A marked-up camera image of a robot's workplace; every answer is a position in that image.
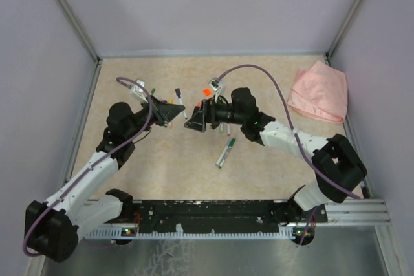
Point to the blue cap white marker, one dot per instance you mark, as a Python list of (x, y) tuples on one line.
[(184, 112)]

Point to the pink cap paint marker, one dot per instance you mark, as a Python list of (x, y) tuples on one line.
[(228, 131)]

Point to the lilac cap paint marker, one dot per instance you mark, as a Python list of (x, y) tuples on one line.
[(220, 158)]

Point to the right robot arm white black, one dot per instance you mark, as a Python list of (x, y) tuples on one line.
[(338, 168)]

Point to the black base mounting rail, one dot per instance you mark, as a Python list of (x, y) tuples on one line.
[(218, 216)]

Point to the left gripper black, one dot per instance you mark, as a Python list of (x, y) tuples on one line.
[(164, 112)]

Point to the pink cloth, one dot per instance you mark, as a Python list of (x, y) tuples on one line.
[(320, 93)]

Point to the orange highlighter cap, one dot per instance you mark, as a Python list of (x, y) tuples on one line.
[(207, 92)]

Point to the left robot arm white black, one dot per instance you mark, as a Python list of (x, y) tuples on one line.
[(53, 228)]

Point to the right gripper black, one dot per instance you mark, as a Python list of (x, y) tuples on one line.
[(206, 114)]

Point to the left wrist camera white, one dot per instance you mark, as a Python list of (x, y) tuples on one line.
[(137, 92)]

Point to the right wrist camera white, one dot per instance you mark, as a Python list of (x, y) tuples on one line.
[(218, 86)]

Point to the grey slotted cable duct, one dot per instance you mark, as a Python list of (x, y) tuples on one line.
[(124, 233)]

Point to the dark green cap marker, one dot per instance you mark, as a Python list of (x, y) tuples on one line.
[(232, 142)]

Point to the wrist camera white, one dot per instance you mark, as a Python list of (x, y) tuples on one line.
[(218, 86), (137, 92)]

